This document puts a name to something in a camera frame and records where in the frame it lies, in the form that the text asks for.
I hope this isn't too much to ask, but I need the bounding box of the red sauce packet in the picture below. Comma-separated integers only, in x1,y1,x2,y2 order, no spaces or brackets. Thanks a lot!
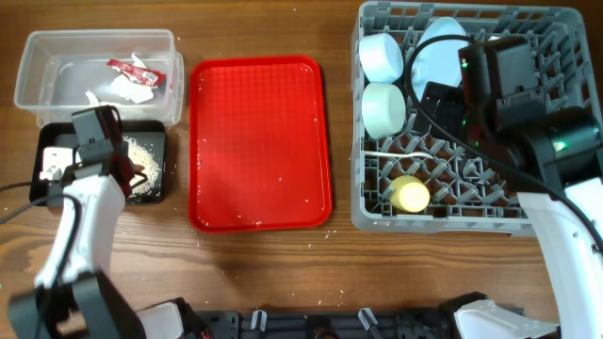
106,59,166,88

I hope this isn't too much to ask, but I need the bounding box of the white tissue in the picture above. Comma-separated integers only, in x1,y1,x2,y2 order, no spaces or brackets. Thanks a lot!
85,53,155,106

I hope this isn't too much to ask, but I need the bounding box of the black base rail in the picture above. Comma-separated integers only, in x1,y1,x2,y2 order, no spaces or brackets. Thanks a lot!
136,307,524,339

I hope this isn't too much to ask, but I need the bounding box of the grey dishwasher rack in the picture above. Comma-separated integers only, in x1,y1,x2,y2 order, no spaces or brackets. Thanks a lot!
350,1,601,236

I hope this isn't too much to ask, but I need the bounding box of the black waste tray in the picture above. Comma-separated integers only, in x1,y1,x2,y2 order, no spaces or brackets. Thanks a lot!
32,121,167,204

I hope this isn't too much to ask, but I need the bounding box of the clear plastic storage box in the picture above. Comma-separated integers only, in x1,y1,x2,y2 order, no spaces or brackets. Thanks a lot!
14,29,185,127

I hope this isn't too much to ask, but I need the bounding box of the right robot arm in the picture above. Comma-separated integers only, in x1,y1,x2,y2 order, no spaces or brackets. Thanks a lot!
405,36,602,338

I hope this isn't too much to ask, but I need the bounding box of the red plastic tray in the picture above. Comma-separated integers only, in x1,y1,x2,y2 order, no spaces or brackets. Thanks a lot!
188,56,333,234

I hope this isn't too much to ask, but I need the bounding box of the light blue bowl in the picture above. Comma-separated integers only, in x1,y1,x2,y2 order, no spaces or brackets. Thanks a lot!
359,33,404,84

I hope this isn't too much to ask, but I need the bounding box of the pile of white rice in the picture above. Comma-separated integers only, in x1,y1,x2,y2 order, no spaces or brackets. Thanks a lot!
124,137,162,197

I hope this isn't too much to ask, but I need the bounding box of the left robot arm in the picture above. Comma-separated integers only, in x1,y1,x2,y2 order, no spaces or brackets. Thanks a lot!
8,105,211,338

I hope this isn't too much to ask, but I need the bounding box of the light blue plate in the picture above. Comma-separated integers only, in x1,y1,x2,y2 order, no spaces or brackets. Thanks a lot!
412,17,468,99

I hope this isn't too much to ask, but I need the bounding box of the white plastic spoon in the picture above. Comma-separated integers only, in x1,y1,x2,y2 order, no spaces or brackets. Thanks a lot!
364,151,433,159

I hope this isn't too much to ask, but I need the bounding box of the yellow plastic cup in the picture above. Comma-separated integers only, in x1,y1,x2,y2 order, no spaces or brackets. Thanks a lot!
389,175,431,213

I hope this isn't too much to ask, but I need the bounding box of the pale green rice bowl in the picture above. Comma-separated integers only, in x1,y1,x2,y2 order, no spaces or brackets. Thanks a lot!
361,83,406,139

